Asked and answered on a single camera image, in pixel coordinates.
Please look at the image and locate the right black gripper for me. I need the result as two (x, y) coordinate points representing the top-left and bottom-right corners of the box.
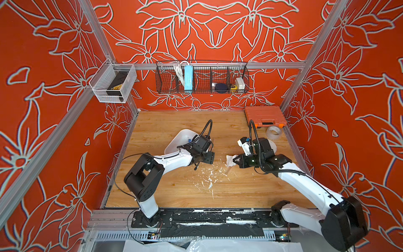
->
(231, 154), (264, 169)

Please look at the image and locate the white wipe cloth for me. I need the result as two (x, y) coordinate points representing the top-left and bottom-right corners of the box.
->
(226, 155), (238, 168)

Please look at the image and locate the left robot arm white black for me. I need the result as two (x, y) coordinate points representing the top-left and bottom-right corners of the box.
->
(124, 129), (215, 220)

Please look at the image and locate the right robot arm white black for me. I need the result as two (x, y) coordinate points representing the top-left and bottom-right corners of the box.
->
(233, 137), (368, 252)

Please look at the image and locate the white plastic tray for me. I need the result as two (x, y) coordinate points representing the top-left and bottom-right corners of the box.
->
(164, 129), (197, 154)

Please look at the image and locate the white flat tape roll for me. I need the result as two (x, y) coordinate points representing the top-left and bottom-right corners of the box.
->
(269, 140), (277, 153)

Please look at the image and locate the clear tape roll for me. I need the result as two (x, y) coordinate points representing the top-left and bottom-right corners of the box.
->
(266, 126), (282, 141)

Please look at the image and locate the orange tool case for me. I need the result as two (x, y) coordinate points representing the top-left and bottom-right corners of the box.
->
(244, 106), (287, 128)

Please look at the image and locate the dark round object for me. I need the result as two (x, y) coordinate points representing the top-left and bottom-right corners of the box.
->
(214, 83), (228, 94)

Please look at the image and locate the white small box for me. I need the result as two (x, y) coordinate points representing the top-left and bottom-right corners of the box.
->
(235, 77), (246, 92)

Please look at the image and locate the light blue box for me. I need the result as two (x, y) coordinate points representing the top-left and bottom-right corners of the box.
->
(184, 65), (193, 93)

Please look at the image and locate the black wire basket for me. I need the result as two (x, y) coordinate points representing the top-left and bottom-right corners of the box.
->
(155, 60), (250, 94)

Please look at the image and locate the white cable bundle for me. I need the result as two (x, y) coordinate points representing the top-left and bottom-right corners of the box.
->
(173, 62), (187, 87)

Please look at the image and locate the clear acrylic wall box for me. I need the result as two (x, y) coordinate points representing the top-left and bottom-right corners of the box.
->
(89, 59), (137, 104)

